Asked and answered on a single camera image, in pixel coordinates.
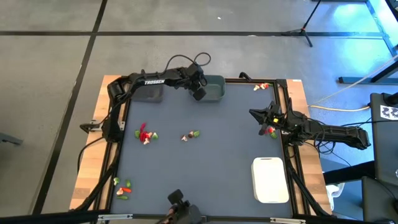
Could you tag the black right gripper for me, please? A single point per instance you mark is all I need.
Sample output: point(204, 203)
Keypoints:
point(273, 113)

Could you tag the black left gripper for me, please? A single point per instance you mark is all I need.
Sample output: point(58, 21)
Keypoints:
point(194, 74)

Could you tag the large red chili pepper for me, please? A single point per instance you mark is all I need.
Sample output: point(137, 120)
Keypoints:
point(271, 129)

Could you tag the pale green toy mushroom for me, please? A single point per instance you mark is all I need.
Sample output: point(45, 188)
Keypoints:
point(116, 180)

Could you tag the orange-red chilli pepper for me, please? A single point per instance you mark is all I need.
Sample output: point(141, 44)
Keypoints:
point(126, 189)

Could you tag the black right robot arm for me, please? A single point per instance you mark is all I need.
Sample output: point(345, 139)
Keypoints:
point(342, 133)

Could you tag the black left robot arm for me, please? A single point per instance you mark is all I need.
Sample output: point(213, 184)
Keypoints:
point(152, 81)

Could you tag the teal plastic basket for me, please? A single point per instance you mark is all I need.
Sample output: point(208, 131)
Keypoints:
point(214, 88)

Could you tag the clear grey plastic basket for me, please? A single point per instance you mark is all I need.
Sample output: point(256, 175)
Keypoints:
point(149, 95)

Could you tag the white plastic basket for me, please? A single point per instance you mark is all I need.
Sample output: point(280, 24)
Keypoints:
point(270, 180)

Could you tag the grey table mat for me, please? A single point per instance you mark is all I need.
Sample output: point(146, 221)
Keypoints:
point(202, 171)

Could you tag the black tripod stand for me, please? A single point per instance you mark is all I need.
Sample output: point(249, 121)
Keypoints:
point(302, 30)

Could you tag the white plastic object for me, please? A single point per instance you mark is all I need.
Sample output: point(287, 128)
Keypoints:
point(334, 191)

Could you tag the black device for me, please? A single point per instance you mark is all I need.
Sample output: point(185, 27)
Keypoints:
point(183, 213)

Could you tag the dark operator desk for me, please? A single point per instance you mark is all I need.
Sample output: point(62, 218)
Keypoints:
point(384, 149)

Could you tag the white fiducial marker tag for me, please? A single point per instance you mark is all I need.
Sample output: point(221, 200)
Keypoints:
point(388, 112)

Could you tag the dark cabinet box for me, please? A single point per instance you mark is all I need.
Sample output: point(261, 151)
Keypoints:
point(377, 199)

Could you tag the grey metal foot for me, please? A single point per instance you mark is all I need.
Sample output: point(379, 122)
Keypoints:
point(9, 139)

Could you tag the black desk frame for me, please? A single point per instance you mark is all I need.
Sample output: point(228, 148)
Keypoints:
point(345, 80)

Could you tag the silver metal bracket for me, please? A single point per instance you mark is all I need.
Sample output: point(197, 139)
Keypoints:
point(115, 216)
point(287, 220)

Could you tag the black aluminium table frame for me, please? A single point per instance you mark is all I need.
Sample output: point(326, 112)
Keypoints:
point(109, 158)

